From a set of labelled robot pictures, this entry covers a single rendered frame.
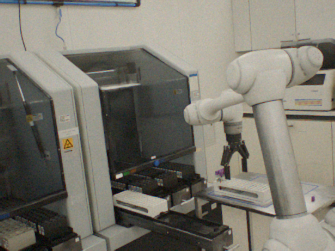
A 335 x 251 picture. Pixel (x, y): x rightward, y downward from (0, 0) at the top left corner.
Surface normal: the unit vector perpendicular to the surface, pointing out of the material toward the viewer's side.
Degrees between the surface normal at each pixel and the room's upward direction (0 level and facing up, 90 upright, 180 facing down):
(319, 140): 90
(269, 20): 90
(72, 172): 90
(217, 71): 90
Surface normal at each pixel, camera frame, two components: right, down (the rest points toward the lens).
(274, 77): 0.34, -0.06
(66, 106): 0.71, 0.05
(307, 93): -0.72, 0.18
